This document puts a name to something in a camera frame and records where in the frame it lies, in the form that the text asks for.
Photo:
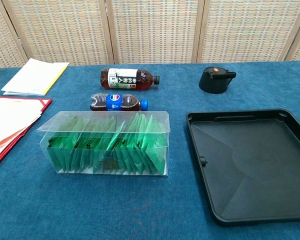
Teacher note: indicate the white booklet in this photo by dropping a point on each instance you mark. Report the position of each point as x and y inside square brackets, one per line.
[32, 75]

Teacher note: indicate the woven folding screen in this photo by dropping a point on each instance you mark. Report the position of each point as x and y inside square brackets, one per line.
[65, 30]

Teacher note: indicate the blue tablecloth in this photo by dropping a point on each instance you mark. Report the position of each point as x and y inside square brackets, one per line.
[90, 205]

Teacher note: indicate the red certificate folder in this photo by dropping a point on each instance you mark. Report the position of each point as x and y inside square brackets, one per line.
[46, 102]

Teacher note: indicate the Pepsi cola bottle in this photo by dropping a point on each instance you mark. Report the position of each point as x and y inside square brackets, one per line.
[115, 102]

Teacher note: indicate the brown tea bottle white label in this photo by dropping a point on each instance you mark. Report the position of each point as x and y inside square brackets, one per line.
[122, 78]

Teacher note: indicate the transparent plastic box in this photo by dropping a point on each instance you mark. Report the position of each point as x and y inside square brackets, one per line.
[102, 120]

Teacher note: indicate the black lid with orange button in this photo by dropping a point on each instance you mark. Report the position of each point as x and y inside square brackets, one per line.
[212, 83]

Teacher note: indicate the white paper sheets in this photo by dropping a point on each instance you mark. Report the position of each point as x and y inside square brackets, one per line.
[10, 117]

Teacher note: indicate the yellow booklet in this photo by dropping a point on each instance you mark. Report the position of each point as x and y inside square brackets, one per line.
[52, 83]

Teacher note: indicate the green foil tea packet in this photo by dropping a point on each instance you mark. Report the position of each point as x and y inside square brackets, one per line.
[115, 140]
[156, 147]
[56, 155]

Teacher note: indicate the black plastic tray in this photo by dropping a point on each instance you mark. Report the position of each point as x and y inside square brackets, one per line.
[240, 170]

